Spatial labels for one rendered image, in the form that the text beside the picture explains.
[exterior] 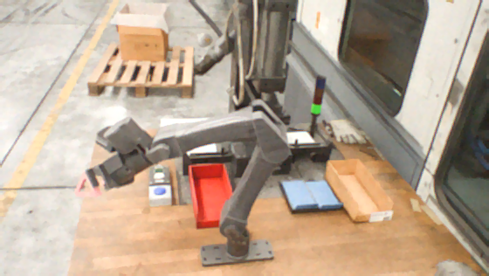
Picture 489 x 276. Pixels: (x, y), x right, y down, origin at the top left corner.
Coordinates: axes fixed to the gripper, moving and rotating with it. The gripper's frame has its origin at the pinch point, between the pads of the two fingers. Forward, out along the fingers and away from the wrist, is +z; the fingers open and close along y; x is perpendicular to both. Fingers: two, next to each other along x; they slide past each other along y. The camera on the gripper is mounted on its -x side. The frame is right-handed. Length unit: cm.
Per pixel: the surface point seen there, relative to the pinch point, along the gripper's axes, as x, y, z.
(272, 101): -1, -48, -39
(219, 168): 9.7, -45.4, -12.5
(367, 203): 43, -56, -49
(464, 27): 7, -68, -101
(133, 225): 13.3, -16.0, 6.9
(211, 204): 19.1, -33.2, -10.0
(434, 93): 22, -81, -85
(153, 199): 9.1, -24.5, 2.6
